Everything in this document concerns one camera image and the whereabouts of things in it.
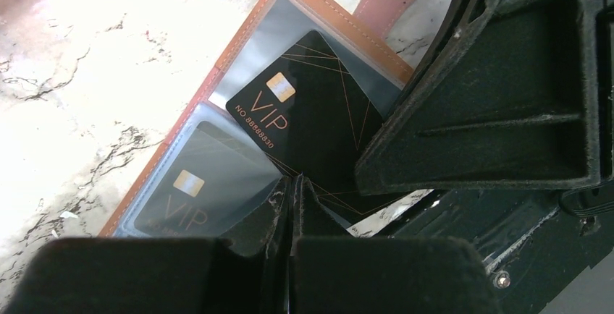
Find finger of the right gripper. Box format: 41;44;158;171
355;0;602;195

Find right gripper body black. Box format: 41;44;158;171
384;0;613;313

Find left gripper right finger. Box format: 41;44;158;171
290;175;499;313

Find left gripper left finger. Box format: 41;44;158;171
5;177;291;313

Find black VIP card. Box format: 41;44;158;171
226;30;401;221

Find brown leather card holder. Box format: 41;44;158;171
101;0;428;237

